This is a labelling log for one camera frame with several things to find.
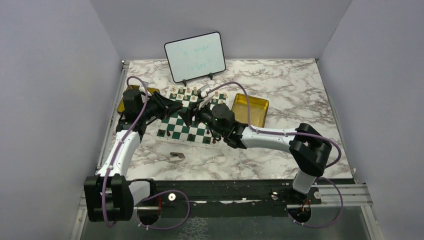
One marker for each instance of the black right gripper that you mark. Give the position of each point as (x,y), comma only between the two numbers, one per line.
(187,116)

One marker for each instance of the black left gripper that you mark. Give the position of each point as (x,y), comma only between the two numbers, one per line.
(166,106)

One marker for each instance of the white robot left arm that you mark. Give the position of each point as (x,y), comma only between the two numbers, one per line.
(108,195)

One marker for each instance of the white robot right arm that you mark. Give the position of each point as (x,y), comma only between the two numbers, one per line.
(309,149)

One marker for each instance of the light chess pieces row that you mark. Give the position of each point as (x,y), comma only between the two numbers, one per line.
(188,95)

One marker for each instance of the green white chess board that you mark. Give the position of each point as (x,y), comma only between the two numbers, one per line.
(181,134)

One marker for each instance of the beige plastic clip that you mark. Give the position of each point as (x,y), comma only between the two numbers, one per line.
(176,156)

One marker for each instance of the small whiteboard on stand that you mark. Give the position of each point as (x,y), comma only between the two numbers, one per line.
(195,57)

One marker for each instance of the right gold tin box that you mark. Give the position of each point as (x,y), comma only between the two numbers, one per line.
(258,110)

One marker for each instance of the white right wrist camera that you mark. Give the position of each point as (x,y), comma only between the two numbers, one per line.
(204,96)

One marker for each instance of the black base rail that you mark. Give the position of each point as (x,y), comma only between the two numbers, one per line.
(224,198)

